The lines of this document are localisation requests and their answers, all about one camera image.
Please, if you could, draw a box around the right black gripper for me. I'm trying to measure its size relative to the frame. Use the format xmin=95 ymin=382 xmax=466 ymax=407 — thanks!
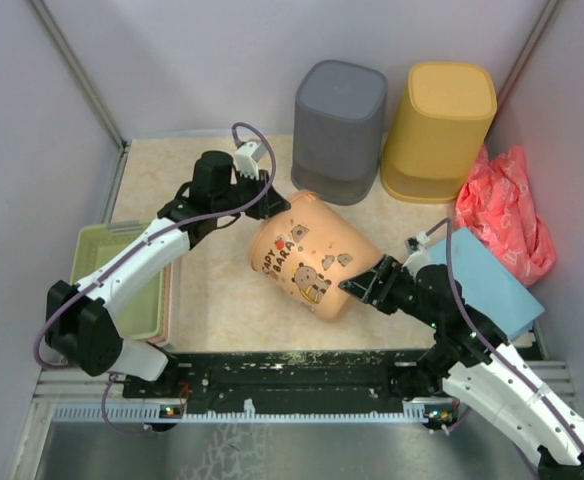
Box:
xmin=338 ymin=253 xmax=441 ymax=328

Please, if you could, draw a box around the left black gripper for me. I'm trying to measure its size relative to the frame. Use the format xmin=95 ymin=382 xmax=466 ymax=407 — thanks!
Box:
xmin=216 ymin=169 xmax=292 ymax=222

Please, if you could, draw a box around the orange capybara bucket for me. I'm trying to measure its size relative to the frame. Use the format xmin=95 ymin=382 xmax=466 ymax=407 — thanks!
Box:
xmin=248 ymin=190 xmax=382 ymax=322

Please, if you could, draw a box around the grey mesh bin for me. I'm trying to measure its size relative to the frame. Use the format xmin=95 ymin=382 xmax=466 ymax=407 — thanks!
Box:
xmin=291 ymin=60 xmax=388 ymax=205

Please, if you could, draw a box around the blue plastic basket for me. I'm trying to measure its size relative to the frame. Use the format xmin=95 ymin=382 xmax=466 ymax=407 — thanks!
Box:
xmin=452 ymin=228 xmax=545 ymax=340

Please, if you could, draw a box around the yellow mesh bin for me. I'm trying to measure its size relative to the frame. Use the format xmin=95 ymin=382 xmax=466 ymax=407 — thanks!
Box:
xmin=380 ymin=61 xmax=497 ymax=204

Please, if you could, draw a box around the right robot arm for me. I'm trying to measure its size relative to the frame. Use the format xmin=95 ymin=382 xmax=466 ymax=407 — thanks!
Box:
xmin=340 ymin=256 xmax=584 ymax=479

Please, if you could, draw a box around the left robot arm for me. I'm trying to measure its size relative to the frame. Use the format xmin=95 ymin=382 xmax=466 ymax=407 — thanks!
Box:
xmin=33 ymin=140 xmax=290 ymax=397

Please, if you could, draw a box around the red plastic bag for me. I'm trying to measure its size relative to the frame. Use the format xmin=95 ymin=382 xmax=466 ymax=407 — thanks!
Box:
xmin=454 ymin=145 xmax=557 ymax=287

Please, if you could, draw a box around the green plastic basket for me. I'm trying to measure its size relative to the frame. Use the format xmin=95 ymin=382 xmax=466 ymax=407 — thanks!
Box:
xmin=70 ymin=221 xmax=172 ymax=346

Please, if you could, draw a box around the pink plastic basket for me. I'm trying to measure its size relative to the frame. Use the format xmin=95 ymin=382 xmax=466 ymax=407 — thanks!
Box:
xmin=147 ymin=261 xmax=181 ymax=347

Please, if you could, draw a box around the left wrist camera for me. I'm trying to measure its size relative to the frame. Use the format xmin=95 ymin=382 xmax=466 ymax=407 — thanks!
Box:
xmin=233 ymin=140 xmax=266 ymax=180

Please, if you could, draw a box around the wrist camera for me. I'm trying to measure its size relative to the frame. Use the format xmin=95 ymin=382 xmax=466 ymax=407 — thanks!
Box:
xmin=233 ymin=140 xmax=266 ymax=180
xmin=403 ymin=231 xmax=432 ymax=276

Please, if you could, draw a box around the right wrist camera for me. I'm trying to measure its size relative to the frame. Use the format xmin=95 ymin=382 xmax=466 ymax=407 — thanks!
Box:
xmin=403 ymin=231 xmax=432 ymax=276

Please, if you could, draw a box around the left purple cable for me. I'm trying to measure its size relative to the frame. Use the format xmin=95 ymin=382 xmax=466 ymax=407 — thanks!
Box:
xmin=32 ymin=121 xmax=278 ymax=437

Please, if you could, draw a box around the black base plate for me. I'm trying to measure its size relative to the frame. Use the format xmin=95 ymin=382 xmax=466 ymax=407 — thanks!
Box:
xmin=123 ymin=350 xmax=461 ymax=413

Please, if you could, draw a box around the grey cable duct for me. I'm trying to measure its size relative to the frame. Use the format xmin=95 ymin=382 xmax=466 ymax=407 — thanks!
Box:
xmin=52 ymin=398 xmax=459 ymax=424

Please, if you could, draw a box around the aluminium rail frame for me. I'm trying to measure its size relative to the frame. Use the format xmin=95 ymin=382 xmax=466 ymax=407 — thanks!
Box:
xmin=9 ymin=362 xmax=584 ymax=480

